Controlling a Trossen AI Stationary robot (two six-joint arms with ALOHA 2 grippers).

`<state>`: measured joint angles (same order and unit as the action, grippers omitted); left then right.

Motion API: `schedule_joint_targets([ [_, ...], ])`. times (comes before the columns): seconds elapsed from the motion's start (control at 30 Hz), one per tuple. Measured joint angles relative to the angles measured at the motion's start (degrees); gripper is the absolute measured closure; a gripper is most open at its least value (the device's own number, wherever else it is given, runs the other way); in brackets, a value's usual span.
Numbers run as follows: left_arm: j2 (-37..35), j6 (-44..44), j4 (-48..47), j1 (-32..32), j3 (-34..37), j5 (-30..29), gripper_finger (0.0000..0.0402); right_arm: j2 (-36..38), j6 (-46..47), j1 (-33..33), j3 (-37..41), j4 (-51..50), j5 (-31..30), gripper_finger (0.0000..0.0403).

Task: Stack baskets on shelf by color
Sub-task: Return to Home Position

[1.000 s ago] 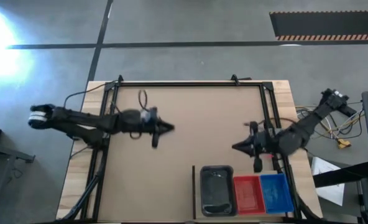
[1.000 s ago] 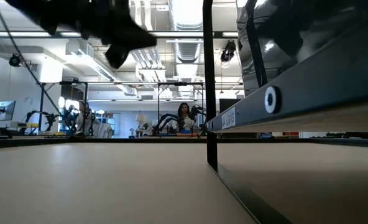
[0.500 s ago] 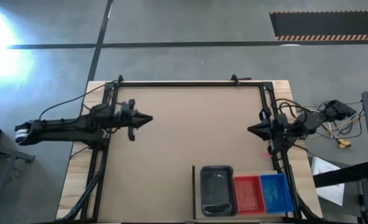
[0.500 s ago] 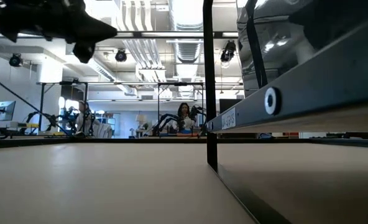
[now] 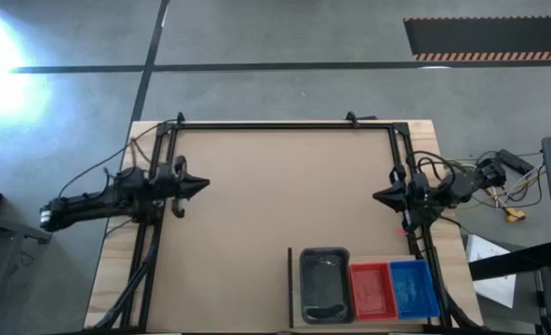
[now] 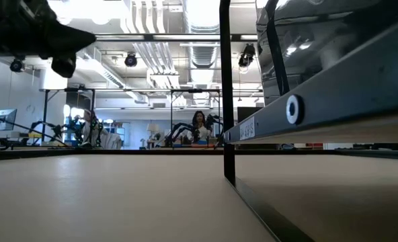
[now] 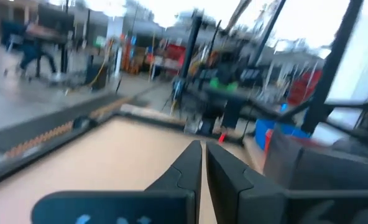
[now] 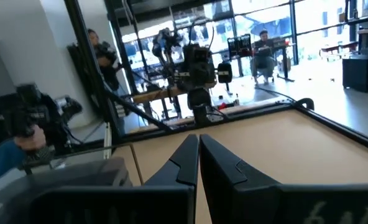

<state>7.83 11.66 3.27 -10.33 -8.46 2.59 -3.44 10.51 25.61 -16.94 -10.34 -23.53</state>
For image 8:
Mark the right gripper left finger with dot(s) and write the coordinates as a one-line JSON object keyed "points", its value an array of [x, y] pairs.
{"points": [[171, 202]]}

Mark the wooden background table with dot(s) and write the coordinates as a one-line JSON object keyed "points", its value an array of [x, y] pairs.
{"points": [[153, 95]]}

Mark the black computer case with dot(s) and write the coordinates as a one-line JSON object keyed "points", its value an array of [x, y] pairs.
{"points": [[358, 74]]}

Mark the person's hand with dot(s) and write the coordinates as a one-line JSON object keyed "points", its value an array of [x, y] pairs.
{"points": [[31, 141]]}

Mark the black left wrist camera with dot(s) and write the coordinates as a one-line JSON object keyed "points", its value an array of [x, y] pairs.
{"points": [[199, 53]]}

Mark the grey plastic basket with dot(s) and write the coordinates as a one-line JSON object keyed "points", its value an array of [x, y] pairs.
{"points": [[78, 177]]}

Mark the black desk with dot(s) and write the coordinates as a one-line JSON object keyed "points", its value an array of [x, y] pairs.
{"points": [[283, 46]]}

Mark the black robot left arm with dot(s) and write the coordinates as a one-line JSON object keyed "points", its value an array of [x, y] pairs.
{"points": [[199, 99]]}

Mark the person's forearm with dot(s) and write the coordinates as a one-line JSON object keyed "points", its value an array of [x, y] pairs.
{"points": [[2, 160]]}

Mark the black background robot arm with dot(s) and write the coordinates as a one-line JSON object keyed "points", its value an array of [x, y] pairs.
{"points": [[165, 43]]}

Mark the person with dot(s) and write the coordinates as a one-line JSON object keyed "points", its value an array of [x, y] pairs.
{"points": [[104, 71], [263, 67]]}

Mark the black aluminium rig frame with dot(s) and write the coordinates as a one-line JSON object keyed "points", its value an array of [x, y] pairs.
{"points": [[89, 62]]}

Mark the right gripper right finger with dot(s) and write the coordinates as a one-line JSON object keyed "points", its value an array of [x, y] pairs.
{"points": [[233, 199]]}

